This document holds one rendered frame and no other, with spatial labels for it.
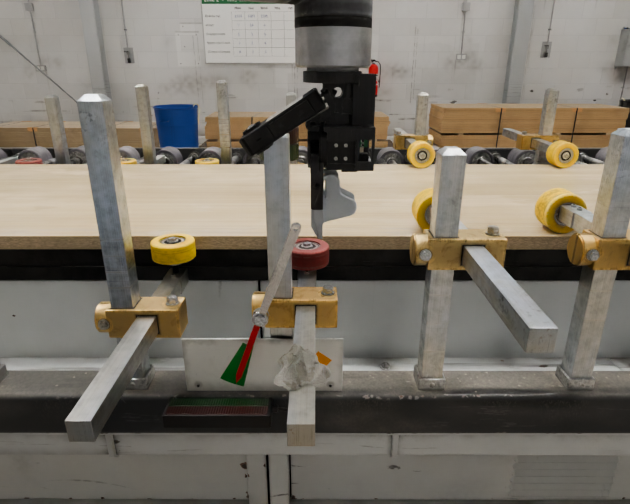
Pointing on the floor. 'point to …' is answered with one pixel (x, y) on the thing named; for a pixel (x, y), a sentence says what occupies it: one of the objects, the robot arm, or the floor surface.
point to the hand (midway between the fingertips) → (314, 228)
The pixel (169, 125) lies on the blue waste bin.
